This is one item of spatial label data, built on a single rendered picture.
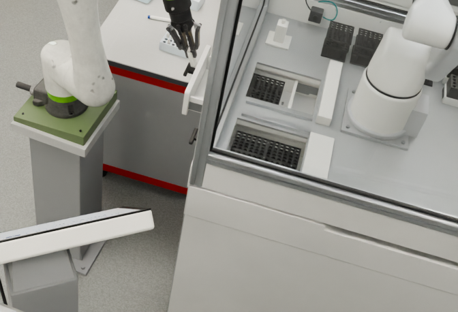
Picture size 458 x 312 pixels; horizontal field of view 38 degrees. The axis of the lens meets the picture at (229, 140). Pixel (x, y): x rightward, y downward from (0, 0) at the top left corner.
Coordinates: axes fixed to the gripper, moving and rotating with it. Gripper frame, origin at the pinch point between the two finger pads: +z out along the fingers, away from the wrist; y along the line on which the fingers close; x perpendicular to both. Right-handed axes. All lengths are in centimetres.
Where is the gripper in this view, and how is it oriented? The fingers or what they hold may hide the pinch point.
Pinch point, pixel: (191, 57)
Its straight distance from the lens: 241.6
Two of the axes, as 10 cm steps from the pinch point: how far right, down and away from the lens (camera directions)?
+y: -9.5, -0.2, 3.0
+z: 1.9, 7.4, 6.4
